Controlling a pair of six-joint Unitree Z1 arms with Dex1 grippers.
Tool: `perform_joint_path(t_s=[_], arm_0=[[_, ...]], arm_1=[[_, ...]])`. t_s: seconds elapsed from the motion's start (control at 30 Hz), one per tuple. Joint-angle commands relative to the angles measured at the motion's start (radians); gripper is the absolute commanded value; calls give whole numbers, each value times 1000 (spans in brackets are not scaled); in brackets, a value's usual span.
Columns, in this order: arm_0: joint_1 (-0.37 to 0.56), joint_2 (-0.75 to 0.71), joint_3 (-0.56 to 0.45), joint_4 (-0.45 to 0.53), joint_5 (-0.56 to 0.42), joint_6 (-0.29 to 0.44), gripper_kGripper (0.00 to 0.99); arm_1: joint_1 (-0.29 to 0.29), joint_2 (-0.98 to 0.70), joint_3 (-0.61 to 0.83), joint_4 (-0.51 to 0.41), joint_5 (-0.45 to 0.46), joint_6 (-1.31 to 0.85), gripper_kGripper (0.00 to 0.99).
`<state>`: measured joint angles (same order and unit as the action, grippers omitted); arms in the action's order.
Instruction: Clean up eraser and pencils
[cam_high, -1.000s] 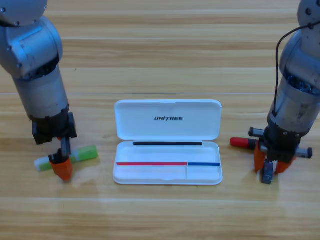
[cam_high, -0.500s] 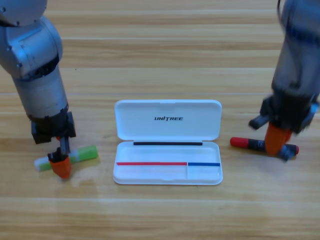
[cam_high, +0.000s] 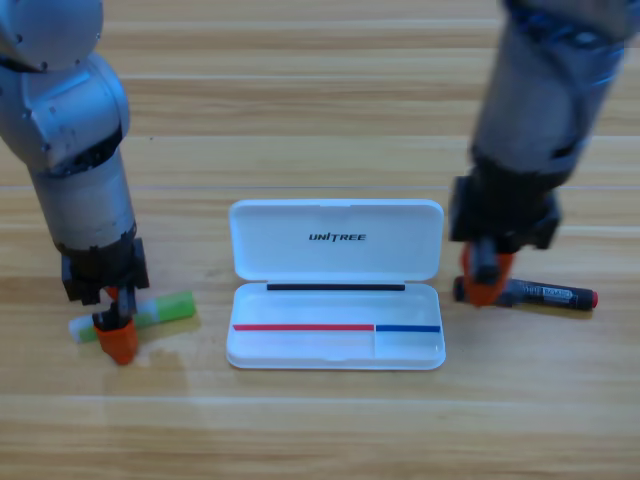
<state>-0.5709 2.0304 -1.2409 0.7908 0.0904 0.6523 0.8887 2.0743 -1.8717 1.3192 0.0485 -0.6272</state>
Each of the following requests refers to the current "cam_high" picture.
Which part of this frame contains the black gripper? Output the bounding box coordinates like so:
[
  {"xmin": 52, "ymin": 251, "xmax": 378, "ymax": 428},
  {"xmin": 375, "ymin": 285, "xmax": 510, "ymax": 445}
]
[
  {"xmin": 60, "ymin": 237, "xmax": 150, "ymax": 366},
  {"xmin": 448, "ymin": 159, "xmax": 564, "ymax": 308}
]

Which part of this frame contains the green highlighter pen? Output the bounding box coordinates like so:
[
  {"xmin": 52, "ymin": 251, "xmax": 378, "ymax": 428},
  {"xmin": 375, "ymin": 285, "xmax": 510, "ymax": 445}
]
[{"xmin": 68, "ymin": 291, "xmax": 197, "ymax": 345}]

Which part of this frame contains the red whiteboard marker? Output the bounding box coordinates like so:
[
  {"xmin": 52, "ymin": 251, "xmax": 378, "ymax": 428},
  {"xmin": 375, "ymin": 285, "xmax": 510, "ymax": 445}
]
[{"xmin": 452, "ymin": 275, "xmax": 600, "ymax": 312}]

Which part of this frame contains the white Unitree pencil case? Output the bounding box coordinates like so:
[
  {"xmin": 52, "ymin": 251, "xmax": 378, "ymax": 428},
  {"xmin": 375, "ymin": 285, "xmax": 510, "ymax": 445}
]
[{"xmin": 225, "ymin": 198, "xmax": 447, "ymax": 372}]

